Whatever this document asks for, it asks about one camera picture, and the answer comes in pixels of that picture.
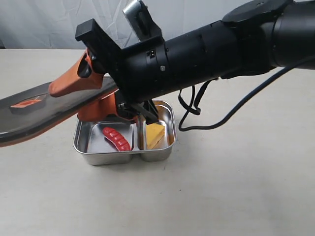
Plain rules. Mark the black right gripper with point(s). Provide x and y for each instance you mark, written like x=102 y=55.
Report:
x=103 y=56

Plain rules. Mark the red sausage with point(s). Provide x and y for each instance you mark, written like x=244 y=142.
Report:
x=116 y=138

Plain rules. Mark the dark lid with orange seal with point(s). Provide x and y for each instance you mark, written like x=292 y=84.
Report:
x=32 y=112

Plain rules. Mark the yellow cheese wedge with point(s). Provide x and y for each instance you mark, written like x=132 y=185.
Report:
x=154 y=133

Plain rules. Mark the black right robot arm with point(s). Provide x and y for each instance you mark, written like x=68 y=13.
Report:
x=253 y=39

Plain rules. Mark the stainless steel lunch box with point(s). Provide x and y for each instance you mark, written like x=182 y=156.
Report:
x=90 y=142

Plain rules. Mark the blue-grey backdrop curtain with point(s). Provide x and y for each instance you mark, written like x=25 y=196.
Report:
x=51 y=24

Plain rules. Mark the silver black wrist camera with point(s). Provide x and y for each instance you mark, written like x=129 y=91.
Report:
x=141 y=22

